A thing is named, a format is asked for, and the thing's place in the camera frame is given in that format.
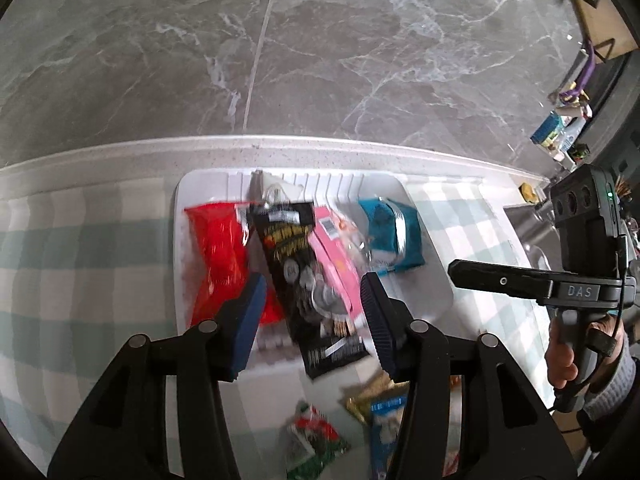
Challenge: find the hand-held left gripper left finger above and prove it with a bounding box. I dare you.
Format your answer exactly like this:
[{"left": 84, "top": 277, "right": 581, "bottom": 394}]
[{"left": 47, "top": 272, "right": 268, "bottom": 480}]

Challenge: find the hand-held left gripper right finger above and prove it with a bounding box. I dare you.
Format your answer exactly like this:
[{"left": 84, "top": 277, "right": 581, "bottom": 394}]
[{"left": 360, "top": 271, "right": 578, "bottom": 480}]

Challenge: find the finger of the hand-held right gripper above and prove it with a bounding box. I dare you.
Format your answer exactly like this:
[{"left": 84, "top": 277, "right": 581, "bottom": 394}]
[{"left": 447, "top": 258, "right": 553, "bottom": 306}]

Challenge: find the white plastic tray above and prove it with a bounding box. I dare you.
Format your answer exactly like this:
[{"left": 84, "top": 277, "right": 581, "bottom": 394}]
[{"left": 174, "top": 167, "right": 455, "bottom": 363}]

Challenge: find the pink snack packet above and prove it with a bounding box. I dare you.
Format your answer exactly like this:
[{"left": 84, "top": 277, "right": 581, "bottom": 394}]
[{"left": 307, "top": 206, "right": 368, "bottom": 326}]

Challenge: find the black snack packet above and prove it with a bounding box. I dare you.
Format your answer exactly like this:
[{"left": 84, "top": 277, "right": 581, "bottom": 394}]
[{"left": 248, "top": 200, "right": 371, "bottom": 380}]

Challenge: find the light blue snack packet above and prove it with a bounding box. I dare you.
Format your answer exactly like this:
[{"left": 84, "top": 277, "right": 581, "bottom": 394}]
[{"left": 357, "top": 196, "right": 427, "bottom": 273}]

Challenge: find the white and red snack bag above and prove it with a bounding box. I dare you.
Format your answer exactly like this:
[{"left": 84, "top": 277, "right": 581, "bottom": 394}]
[{"left": 248, "top": 170, "right": 373, "bottom": 261}]

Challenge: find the person's right forearm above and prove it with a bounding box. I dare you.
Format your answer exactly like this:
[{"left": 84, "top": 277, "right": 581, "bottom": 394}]
[{"left": 580, "top": 342, "right": 640, "bottom": 431}]

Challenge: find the person's right hand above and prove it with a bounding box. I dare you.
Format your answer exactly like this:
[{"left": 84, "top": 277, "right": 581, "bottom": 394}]
[{"left": 544, "top": 316, "right": 630, "bottom": 392}]

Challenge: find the steel sink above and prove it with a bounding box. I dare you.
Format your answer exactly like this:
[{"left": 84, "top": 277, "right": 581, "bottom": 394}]
[{"left": 502, "top": 200, "right": 566, "bottom": 281}]

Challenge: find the brown and red snack packet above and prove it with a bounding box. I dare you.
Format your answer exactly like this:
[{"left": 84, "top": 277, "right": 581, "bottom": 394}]
[{"left": 345, "top": 372, "right": 408, "bottom": 423}]

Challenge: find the blue biscuit packet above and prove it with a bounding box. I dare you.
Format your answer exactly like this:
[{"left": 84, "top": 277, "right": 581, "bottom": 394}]
[{"left": 369, "top": 395, "right": 408, "bottom": 480}]

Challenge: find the blue container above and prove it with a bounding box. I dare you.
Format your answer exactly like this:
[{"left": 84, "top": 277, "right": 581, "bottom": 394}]
[{"left": 531, "top": 112, "right": 563, "bottom": 146}]

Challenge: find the small green snack packet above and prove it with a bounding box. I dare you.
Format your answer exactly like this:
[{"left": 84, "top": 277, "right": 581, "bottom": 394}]
[{"left": 286, "top": 402, "right": 351, "bottom": 480}]

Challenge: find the purple hanging utensil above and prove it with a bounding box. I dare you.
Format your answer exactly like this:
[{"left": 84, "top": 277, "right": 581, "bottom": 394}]
[{"left": 557, "top": 40, "right": 601, "bottom": 107}]

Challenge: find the checked tablecloth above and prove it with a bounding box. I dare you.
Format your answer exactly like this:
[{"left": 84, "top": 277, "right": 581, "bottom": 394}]
[{"left": 0, "top": 175, "right": 556, "bottom": 480}]

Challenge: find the wooden shelf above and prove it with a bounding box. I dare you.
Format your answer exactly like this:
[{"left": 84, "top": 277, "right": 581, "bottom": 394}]
[{"left": 557, "top": 0, "right": 633, "bottom": 61}]

